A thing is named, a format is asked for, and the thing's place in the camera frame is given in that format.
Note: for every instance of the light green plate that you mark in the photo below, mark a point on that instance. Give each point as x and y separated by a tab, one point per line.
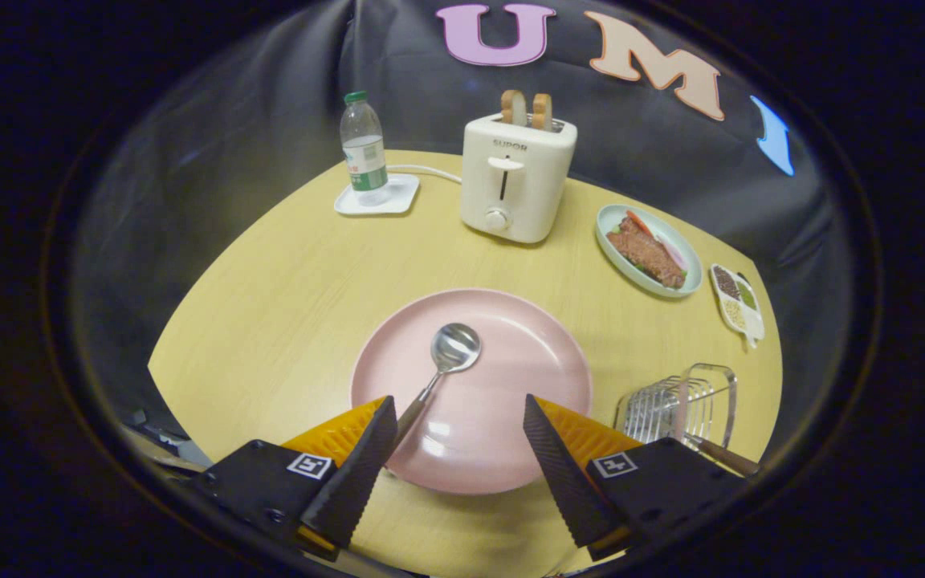
609	241

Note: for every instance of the clear plastic water bottle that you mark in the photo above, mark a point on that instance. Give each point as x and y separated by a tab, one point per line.
362	144

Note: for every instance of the white toaster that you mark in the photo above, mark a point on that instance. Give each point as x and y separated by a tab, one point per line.
527	193

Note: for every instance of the pink plate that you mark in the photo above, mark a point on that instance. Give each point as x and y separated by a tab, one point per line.
495	401

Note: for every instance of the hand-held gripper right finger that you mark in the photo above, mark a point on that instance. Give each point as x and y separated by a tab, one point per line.
563	482

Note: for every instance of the steak meal with vegetables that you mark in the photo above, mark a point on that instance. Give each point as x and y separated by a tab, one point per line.
647	253

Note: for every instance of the white divided condiment dish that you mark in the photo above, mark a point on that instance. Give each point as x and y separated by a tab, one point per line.
751	325

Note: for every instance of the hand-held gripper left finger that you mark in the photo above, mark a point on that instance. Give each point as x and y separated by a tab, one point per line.
358	482

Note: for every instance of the white square coaster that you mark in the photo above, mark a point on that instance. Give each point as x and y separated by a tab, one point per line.
402	197

